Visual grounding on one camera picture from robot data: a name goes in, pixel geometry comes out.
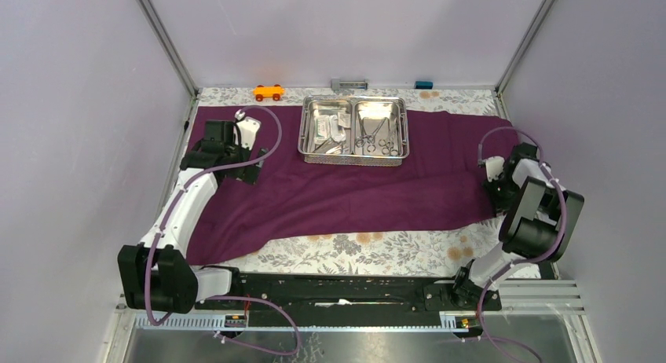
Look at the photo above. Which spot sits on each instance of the orange toy car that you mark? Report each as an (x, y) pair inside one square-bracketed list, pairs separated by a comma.
[(274, 93)]

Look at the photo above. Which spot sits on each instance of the purple cloth wrap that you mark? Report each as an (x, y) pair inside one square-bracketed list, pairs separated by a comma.
[(437, 187)]

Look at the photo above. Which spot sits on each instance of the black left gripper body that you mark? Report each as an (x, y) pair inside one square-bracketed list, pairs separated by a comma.
[(239, 154)]

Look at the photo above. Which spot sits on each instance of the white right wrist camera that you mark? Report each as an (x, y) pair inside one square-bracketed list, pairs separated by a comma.
[(493, 167)]

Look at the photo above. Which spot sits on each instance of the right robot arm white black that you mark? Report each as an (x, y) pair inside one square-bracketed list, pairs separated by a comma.
[(539, 218)]

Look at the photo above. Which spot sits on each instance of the perforated steel instrument tray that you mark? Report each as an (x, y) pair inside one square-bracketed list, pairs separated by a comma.
[(345, 153)]

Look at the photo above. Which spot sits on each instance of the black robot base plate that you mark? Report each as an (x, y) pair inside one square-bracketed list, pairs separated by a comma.
[(300, 294)]

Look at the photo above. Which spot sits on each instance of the steel surgical forceps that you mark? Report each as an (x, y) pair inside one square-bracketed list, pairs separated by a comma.
[(366, 140)]

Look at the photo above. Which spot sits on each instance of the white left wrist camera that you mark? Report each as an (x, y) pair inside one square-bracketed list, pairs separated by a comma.
[(246, 130)]

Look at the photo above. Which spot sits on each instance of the slotted grey cable duct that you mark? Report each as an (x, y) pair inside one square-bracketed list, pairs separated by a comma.
[(263, 321)]

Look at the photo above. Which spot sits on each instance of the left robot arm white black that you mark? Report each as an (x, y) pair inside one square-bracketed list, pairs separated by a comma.
[(155, 274)]

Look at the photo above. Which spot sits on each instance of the blue plastic block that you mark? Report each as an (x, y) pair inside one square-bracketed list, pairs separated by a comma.
[(423, 85)]

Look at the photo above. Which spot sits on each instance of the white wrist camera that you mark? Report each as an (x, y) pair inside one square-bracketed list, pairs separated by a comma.
[(246, 130), (493, 167)]

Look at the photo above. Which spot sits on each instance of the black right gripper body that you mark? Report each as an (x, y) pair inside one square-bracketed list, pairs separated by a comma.
[(501, 192)]

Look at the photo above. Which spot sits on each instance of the white sterile packets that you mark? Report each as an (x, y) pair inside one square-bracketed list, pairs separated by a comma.
[(331, 127)]

